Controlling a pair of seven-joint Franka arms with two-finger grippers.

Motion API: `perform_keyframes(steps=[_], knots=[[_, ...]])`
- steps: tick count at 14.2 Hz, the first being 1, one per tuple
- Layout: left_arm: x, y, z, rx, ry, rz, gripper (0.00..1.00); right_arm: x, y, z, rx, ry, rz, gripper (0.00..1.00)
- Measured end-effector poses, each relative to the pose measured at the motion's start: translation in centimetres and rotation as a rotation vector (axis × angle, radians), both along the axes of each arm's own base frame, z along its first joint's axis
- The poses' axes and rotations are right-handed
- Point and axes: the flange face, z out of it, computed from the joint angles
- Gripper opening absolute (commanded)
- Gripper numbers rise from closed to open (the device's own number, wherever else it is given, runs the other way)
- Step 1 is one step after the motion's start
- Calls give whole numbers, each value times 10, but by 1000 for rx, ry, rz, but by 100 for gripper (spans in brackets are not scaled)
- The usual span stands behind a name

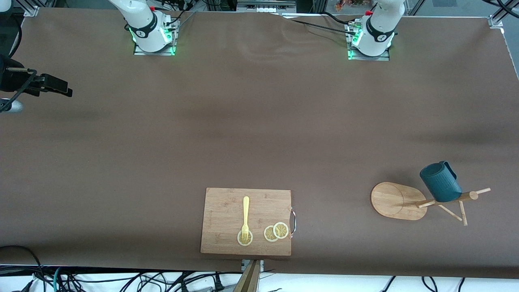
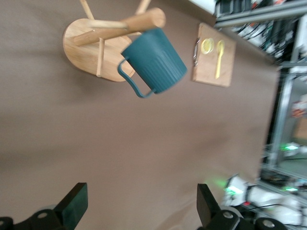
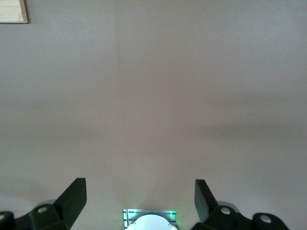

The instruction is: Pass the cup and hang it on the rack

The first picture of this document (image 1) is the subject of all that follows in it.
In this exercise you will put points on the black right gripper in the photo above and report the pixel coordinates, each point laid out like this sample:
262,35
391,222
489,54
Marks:
9,79

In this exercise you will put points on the teal cup yellow inside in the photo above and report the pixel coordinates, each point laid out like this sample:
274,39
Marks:
440,182

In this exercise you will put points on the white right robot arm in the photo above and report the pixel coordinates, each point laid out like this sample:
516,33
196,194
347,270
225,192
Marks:
142,20

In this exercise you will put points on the wooden cup rack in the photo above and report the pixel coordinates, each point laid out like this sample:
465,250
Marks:
395,200

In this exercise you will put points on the brown table cover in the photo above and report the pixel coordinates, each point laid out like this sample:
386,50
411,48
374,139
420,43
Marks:
101,202

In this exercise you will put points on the bamboo cutting board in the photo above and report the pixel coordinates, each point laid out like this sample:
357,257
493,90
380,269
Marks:
223,219

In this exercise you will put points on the grey power strip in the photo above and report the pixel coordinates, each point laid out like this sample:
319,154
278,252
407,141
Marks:
265,6

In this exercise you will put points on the yellow plastic fork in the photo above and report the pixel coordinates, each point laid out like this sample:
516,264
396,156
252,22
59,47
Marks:
245,211

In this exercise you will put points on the lemon slice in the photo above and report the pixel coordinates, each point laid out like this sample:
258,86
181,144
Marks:
268,234
281,230
250,239

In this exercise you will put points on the black power plug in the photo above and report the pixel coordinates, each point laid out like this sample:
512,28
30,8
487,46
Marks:
218,284

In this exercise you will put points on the orange object behind table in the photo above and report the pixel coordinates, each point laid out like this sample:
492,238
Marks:
342,5

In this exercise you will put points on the aluminium frame profile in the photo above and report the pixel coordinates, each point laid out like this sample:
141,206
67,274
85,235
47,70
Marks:
496,21
29,9

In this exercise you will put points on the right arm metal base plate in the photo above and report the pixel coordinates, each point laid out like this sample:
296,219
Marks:
154,53

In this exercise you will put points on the metal post bracket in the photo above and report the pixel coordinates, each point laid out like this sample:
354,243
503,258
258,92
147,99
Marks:
244,265

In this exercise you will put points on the wooden post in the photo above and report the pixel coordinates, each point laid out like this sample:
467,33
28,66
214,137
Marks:
249,280

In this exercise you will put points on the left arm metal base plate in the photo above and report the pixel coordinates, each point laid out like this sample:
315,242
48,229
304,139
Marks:
371,58

